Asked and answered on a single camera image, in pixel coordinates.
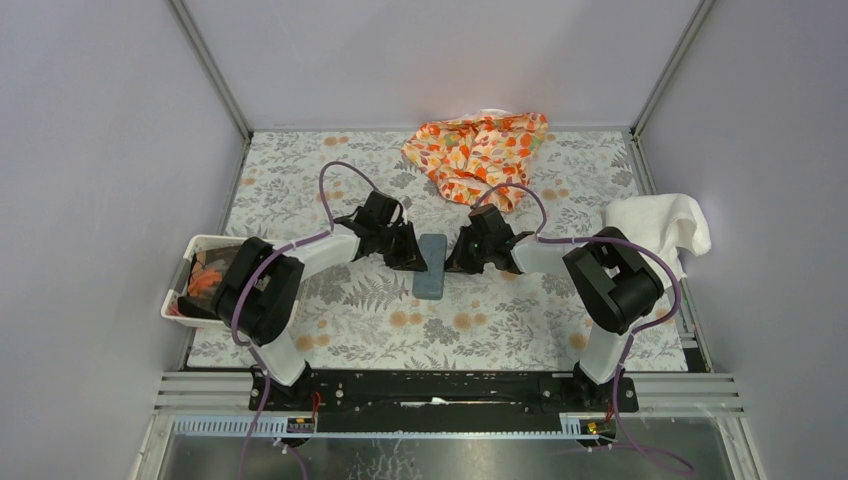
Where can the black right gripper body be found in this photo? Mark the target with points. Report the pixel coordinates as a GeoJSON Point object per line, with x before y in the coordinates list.
{"type": "Point", "coordinates": [483, 248]}

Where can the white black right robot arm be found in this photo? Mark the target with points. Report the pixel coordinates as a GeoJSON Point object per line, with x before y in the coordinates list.
{"type": "Point", "coordinates": [614, 282]}

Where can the orange floral fabric bag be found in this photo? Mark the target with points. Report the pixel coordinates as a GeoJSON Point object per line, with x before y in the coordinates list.
{"type": "Point", "coordinates": [479, 157]}

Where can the aluminium frame profile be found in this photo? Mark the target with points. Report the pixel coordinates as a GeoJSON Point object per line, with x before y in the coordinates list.
{"type": "Point", "coordinates": [215, 403]}

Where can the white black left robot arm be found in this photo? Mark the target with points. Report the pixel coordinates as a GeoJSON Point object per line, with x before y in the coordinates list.
{"type": "Point", "coordinates": [279, 359]}

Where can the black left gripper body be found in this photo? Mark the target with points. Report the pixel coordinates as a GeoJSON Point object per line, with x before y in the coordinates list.
{"type": "Point", "coordinates": [387, 241]}

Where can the floral grey tablecloth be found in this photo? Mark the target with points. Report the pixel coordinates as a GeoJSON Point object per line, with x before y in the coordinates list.
{"type": "Point", "coordinates": [364, 315]}

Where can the white towel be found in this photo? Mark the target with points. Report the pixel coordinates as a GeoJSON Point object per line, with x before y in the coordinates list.
{"type": "Point", "coordinates": [664, 224]}

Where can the black pouch in basket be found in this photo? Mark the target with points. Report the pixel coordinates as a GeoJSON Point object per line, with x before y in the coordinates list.
{"type": "Point", "coordinates": [208, 268]}

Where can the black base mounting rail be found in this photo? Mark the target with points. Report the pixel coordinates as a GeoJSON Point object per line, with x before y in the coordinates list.
{"type": "Point", "coordinates": [441, 402]}

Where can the white perforated plastic basket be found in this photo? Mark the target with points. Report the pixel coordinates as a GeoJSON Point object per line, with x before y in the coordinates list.
{"type": "Point", "coordinates": [185, 285]}

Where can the dark blue glasses case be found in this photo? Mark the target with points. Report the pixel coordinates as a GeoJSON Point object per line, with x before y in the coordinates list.
{"type": "Point", "coordinates": [430, 284]}

